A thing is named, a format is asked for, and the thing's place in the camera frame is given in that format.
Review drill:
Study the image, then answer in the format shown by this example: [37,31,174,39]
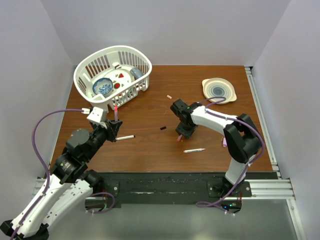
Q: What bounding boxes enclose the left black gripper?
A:
[84,117,123,161]

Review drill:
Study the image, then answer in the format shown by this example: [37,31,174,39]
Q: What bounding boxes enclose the white black-tip marker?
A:
[116,135,136,141]

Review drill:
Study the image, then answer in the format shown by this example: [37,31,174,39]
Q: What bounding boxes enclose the pink highlighter pen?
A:
[114,104,119,122]

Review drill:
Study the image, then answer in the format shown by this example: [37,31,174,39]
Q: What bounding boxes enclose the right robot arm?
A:
[170,99,265,197]

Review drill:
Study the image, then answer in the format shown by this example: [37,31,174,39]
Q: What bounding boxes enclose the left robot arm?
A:
[0,119,123,240]

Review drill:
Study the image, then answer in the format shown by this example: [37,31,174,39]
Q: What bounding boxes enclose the purple pen cap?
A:
[222,137,227,148]

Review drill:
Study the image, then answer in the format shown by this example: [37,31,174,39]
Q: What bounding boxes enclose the white pink-end marker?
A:
[183,148,206,154]

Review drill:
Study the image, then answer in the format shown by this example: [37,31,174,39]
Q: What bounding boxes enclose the blue patterned bowl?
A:
[92,77,114,96]

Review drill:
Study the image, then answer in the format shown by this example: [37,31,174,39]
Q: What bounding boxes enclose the white strawberry plate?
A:
[103,68,135,92]

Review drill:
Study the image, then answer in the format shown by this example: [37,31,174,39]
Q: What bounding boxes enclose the beige plate blue rings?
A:
[201,77,238,105]

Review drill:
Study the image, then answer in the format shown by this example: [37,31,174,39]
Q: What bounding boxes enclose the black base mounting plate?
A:
[44,171,282,209]

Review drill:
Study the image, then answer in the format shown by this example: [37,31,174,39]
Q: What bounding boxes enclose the grey blue cup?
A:
[129,67,144,80]

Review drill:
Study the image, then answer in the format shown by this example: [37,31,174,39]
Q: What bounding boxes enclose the white plastic dish basket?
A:
[73,45,152,110]

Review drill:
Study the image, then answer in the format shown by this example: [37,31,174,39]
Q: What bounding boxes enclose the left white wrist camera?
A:
[86,106,108,125]

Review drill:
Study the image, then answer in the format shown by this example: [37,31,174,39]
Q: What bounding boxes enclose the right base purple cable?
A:
[195,189,251,217]

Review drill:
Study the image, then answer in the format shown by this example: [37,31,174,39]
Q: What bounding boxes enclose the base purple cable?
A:
[84,191,116,215]
[195,189,251,217]

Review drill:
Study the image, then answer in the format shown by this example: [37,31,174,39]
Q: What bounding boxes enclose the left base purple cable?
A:
[84,191,116,215]

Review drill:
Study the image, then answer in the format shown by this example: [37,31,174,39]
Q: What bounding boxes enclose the aluminium frame rail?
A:
[244,66,307,240]

